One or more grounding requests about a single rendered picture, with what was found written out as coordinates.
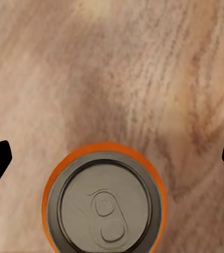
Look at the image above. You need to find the can of soda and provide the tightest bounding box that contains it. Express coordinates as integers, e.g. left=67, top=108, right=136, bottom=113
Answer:
left=42, top=142, right=168, bottom=253

